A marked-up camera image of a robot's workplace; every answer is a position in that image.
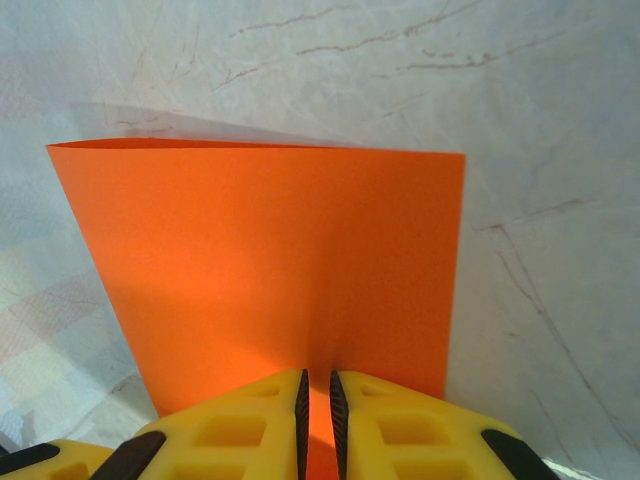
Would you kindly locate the orange paper sheet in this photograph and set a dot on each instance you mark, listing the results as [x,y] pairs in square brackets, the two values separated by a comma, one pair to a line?
[250,240]

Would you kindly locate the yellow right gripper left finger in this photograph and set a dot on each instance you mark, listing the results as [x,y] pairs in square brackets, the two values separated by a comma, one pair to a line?
[225,435]

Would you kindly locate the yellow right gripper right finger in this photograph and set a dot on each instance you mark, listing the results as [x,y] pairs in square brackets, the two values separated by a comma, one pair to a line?
[410,440]

